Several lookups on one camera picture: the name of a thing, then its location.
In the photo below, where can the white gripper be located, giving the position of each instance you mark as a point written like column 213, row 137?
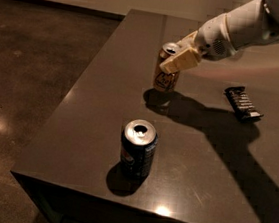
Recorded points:
column 212, row 38

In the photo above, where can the orange LaCroix can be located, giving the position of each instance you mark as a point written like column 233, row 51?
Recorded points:
column 162, row 81

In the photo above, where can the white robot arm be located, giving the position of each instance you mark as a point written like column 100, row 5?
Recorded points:
column 255, row 23

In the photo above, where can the blue Pepsi can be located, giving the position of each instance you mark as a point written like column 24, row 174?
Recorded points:
column 139, row 140

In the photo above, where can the black snack bar packet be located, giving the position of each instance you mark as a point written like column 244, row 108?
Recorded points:
column 244, row 109

